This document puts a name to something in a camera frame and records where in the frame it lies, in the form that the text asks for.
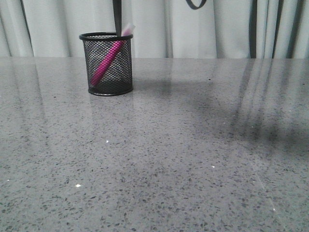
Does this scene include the black mesh pen holder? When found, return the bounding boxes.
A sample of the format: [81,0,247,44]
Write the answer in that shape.
[79,32,133,96]

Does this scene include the black cable loop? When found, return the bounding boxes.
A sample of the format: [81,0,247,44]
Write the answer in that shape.
[185,0,208,10]

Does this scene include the grey orange scissors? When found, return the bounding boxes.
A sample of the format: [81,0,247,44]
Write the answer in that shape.
[112,0,122,37]

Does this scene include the pale grey curtain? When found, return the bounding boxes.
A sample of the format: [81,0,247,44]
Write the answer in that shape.
[0,0,309,58]

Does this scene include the pink highlighter pen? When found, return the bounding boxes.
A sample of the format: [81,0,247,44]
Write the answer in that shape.
[90,23,135,86]

